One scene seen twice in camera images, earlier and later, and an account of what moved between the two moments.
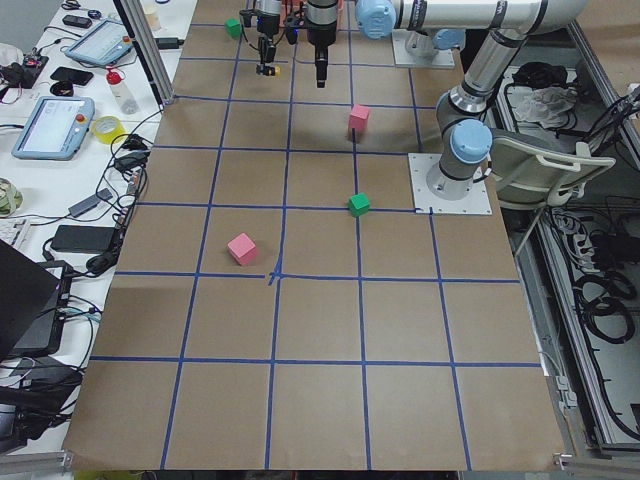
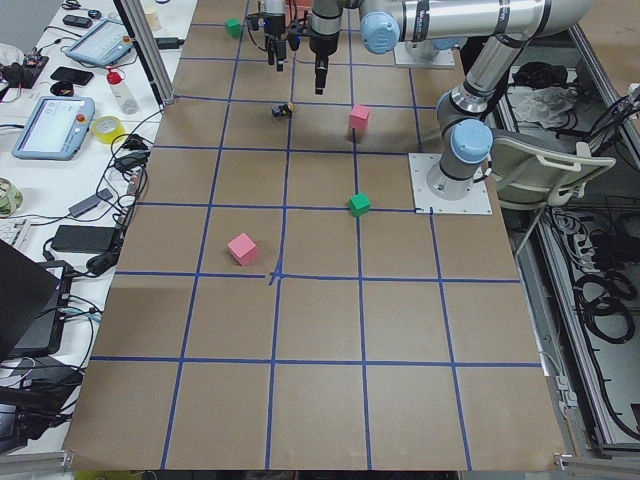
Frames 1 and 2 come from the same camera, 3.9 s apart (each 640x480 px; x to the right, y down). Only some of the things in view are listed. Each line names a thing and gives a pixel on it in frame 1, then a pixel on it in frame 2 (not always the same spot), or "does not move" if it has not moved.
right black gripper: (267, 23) → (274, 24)
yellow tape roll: (106, 128) does not move
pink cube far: (242, 249) does not move
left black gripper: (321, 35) does not move
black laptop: (34, 298) does not move
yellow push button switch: (265, 70) → (283, 111)
